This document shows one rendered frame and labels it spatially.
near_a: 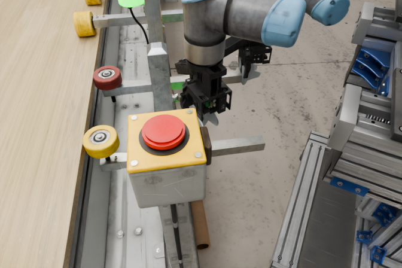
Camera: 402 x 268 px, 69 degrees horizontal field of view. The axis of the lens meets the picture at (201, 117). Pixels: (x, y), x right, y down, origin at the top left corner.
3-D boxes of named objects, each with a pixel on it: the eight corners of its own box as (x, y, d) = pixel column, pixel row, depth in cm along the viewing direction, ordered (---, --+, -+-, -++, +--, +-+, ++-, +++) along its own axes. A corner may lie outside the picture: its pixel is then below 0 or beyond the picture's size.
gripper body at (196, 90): (200, 124, 60) (199, 76, 51) (180, 99, 65) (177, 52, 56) (231, 111, 62) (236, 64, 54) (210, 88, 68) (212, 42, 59)
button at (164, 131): (183, 122, 30) (182, 110, 29) (188, 153, 27) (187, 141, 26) (143, 127, 29) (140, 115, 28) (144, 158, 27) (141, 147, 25)
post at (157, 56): (179, 186, 86) (166, 39, 52) (180, 196, 83) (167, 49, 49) (167, 187, 85) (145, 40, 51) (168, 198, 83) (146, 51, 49)
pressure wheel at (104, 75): (127, 91, 98) (120, 63, 89) (126, 107, 92) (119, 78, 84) (102, 94, 97) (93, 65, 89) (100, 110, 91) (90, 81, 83)
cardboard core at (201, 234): (200, 185, 155) (210, 241, 134) (200, 192, 160) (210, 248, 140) (185, 186, 154) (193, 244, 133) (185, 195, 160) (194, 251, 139)
